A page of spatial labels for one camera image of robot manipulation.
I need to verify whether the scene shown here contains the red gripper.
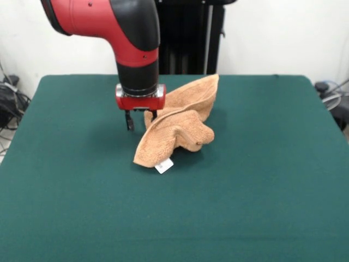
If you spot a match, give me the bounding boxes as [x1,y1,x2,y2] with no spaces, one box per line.
[115,84,166,132]

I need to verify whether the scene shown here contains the tan terry towel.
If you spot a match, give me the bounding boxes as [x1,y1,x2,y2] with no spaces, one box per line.
[133,73,220,175]

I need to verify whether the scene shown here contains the dark green table cloth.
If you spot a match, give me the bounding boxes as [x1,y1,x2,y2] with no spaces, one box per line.
[0,74,349,262]

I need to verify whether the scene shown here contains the grey round stand base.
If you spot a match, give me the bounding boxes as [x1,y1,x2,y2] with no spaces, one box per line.
[314,80,349,129]

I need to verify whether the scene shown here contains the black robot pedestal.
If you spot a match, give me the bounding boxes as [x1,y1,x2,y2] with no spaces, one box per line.
[157,0,227,75]

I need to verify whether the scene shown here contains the black cable tangle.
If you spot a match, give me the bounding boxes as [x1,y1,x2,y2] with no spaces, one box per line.
[0,75,31,132]

